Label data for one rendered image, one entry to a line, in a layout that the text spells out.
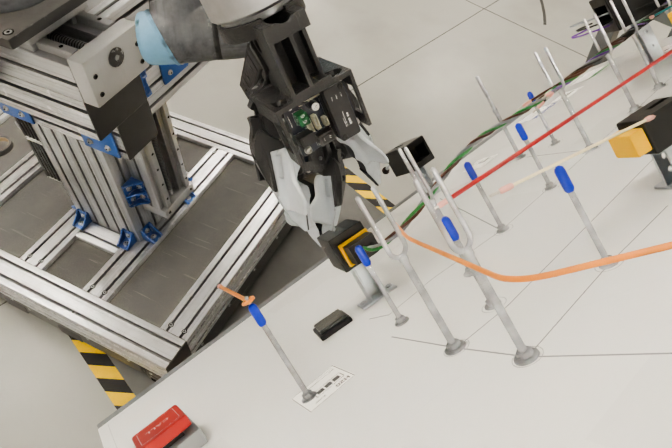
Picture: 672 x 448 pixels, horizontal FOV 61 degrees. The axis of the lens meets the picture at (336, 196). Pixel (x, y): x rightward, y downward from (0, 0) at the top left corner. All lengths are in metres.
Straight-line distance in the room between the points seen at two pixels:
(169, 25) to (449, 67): 2.16
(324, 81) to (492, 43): 2.65
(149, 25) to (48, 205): 1.36
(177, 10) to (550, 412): 0.66
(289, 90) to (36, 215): 1.72
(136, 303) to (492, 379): 1.45
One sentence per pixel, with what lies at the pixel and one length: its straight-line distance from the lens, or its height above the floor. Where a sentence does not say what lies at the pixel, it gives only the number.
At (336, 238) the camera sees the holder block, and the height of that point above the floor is 1.17.
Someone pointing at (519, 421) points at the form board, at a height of 1.32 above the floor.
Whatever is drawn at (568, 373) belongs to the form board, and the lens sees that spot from 0.38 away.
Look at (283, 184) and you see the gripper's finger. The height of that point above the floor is 1.26.
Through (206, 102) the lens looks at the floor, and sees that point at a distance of 2.67.
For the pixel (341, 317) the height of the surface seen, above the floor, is 1.10.
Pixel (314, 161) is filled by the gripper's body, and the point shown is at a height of 1.16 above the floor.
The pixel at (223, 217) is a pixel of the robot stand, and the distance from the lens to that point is 1.89.
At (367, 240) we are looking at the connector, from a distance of 0.58.
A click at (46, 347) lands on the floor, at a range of 2.05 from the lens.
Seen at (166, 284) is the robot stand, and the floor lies 0.21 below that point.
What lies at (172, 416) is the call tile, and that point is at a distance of 0.60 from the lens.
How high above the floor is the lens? 1.65
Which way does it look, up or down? 49 degrees down
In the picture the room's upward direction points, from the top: straight up
